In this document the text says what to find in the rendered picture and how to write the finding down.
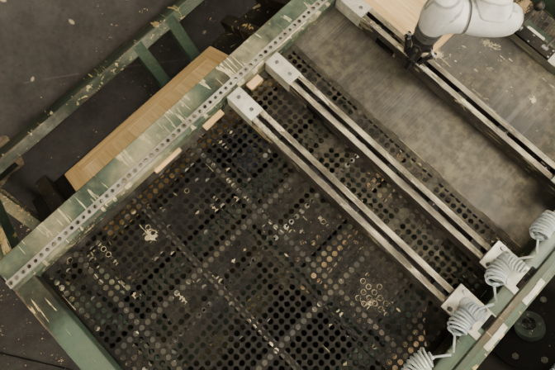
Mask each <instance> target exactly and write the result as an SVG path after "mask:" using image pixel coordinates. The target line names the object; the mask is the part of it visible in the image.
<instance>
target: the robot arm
mask: <svg viewBox="0 0 555 370"><path fill-rule="evenodd" d="M523 20H524V13H523V10H522V8H521V7H520V6H519V5H518V4H517V3H515V2H513V0H427V1H426V2H425V4H424V6H423V7H422V9H421V11H420V17H419V20H418V22H417V24H416V26H415V30H414V33H413V34H411V31H408V32H407V33H406V34H405V35H404V37H405V47H404V54H406V55H407V57H406V61H407V63H406V65H405V67H404V68H405V69H406V70H407V69H408V68H409V67H410V66H414V65H415V64H416V63H417V64H418V65H421V64H423V63H424V62H426V61H427V60H429V59H433V58H434V57H435V56H436V55H437V53H436V52H433V48H434V47H433V46H434V44H435V43H436V42H437V41H438V40H439V39H440V38H441V37H442V36H443V35H447V34H466V35H470V36H477V37H503V36H509V35H512V34H514V33H515V32H516V31H517V30H518V29H519V28H520V27H521V25H522V23H523ZM411 42H412V43H413V45H412V47H411ZM416 50H418V52H417V54H416V55H415V51H416ZM423 53H428V54H427V55H426V56H425V57H424V58H422V59H420V57H421V55H422V54H423Z"/></svg>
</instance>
